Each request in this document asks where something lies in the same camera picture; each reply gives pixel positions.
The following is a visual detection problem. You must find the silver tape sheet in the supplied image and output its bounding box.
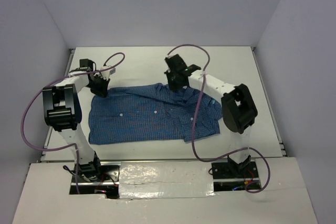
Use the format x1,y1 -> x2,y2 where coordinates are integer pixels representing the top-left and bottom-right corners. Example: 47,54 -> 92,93
119,161 -> 215,199

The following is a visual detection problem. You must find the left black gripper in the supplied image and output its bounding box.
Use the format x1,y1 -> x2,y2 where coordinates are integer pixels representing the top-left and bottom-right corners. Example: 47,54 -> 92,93
86,74 -> 110,98

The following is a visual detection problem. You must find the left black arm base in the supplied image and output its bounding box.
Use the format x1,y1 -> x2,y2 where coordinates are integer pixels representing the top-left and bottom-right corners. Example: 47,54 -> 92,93
78,163 -> 120,199

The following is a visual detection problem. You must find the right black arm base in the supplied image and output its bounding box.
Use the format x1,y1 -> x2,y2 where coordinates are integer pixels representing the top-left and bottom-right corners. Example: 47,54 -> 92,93
208,158 -> 261,192

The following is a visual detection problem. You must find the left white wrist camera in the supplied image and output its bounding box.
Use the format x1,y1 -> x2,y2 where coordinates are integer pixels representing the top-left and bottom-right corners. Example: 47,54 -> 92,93
99,66 -> 116,80

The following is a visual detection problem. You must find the blue checked long sleeve shirt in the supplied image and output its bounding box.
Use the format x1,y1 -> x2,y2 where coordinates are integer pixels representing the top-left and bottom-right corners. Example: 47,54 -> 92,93
88,83 -> 223,145

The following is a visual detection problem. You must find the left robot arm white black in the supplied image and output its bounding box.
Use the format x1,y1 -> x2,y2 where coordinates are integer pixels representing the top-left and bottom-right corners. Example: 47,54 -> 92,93
42,59 -> 116,181

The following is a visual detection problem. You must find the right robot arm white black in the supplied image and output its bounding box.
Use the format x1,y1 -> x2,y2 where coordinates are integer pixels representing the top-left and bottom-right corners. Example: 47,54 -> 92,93
164,54 -> 258,177

